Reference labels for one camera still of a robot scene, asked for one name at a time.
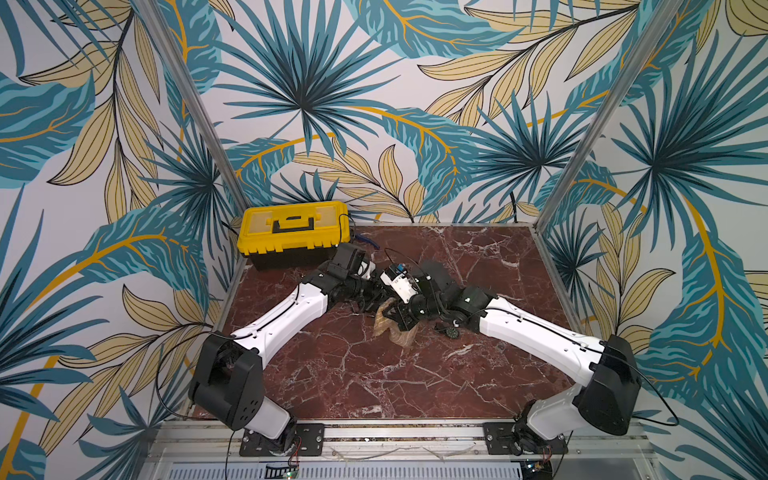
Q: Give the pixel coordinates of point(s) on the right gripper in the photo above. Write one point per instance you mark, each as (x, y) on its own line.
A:
(402, 312)

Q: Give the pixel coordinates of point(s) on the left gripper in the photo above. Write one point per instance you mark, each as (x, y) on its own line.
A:
(381, 294)

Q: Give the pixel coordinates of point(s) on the beige striped cloth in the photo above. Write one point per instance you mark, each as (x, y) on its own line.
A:
(383, 323)

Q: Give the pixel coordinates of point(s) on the small olive watch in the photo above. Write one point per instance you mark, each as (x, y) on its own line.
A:
(447, 331)

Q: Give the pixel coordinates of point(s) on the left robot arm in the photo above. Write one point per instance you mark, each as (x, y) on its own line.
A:
(228, 381)

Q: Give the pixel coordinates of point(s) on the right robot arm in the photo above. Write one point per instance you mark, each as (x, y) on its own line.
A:
(606, 380)

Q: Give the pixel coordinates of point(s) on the yellow black toolbox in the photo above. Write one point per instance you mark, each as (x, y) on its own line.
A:
(293, 235)

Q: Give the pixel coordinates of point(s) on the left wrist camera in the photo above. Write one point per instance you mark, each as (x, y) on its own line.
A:
(366, 270)

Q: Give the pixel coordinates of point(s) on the blue handled pliers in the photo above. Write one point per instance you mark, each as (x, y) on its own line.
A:
(366, 240)

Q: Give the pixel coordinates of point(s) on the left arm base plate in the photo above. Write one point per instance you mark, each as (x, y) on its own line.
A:
(303, 439)

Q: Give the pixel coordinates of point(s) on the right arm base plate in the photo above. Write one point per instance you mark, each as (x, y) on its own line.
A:
(517, 439)

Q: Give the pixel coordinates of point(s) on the aluminium front rail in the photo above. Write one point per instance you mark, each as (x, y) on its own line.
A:
(394, 449)

